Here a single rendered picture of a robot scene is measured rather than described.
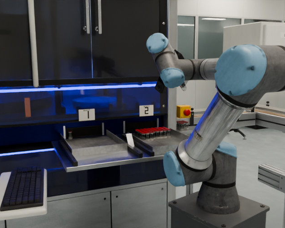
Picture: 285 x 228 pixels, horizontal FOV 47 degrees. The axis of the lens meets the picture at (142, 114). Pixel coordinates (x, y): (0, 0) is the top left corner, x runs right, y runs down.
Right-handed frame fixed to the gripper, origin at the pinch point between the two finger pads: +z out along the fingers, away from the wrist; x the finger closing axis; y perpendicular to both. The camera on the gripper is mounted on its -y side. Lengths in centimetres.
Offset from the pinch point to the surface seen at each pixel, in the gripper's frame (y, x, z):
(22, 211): -71, -8, -37
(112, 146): -41.4, 6.9, 3.5
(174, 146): -22.2, -11.4, 14.2
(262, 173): 3, -31, 120
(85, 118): -43, 35, 10
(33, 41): -30, 57, -28
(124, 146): -38.1, 4.6, 7.6
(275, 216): -14, -52, 181
